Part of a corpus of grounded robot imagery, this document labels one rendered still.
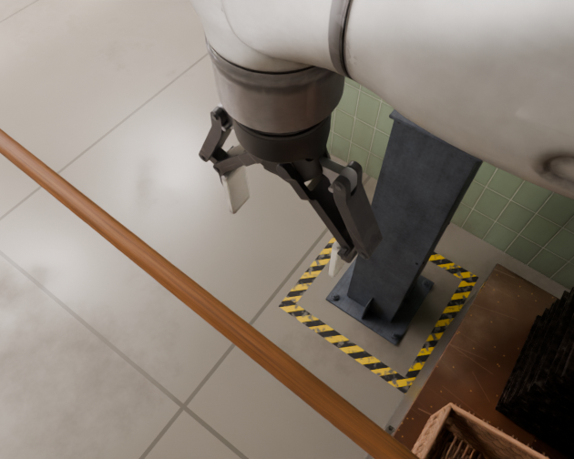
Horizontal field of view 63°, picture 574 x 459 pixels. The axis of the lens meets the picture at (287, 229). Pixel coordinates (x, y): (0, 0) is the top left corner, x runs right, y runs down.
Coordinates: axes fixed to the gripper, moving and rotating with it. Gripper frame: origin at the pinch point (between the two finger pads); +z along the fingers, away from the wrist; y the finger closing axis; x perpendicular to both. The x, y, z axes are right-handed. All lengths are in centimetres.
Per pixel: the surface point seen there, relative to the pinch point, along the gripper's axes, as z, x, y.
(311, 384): 9.6, 10.4, -10.7
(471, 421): 57, -11, -37
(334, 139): 126, -106, 53
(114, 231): 10.3, 9.4, 22.4
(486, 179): 102, -106, -14
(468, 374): 74, -25, -35
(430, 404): 73, -13, -31
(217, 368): 131, 5, 31
